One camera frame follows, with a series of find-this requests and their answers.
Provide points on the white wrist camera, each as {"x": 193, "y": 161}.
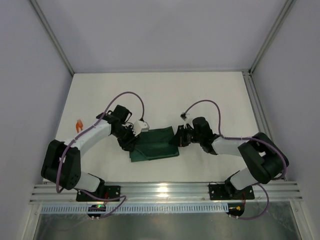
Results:
{"x": 140, "y": 127}
{"x": 185, "y": 116}

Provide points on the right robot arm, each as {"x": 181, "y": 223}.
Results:
{"x": 215, "y": 144}

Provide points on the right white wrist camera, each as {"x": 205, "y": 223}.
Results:
{"x": 185, "y": 116}

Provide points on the left black controller board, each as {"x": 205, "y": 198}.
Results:
{"x": 96, "y": 210}

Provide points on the slotted grey cable duct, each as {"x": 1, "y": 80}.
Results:
{"x": 137, "y": 208}

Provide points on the right rear frame post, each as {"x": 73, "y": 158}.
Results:
{"x": 272, "y": 33}

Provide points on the black controller board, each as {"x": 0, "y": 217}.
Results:
{"x": 235, "y": 210}
{"x": 96, "y": 210}

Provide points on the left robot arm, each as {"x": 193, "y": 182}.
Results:
{"x": 62, "y": 162}

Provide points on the dark green cloth napkin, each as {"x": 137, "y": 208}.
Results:
{"x": 154, "y": 145}

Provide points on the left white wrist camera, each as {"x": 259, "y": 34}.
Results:
{"x": 140, "y": 127}

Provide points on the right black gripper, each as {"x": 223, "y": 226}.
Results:
{"x": 181, "y": 136}

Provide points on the left rear frame post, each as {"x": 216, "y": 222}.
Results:
{"x": 51, "y": 35}

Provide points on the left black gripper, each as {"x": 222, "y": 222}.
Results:
{"x": 129, "y": 142}

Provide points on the aluminium rail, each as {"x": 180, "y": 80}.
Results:
{"x": 169, "y": 192}
{"x": 257, "y": 112}

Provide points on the front aluminium rail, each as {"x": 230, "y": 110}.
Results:
{"x": 169, "y": 192}

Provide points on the frame post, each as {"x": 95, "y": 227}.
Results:
{"x": 272, "y": 33}
{"x": 51, "y": 35}

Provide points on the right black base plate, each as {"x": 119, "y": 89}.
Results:
{"x": 217, "y": 191}

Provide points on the right side aluminium rail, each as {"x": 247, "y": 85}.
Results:
{"x": 257, "y": 112}

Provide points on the orange plastic fork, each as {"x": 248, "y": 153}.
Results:
{"x": 79, "y": 126}

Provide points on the right black controller board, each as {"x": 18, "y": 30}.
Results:
{"x": 235, "y": 210}

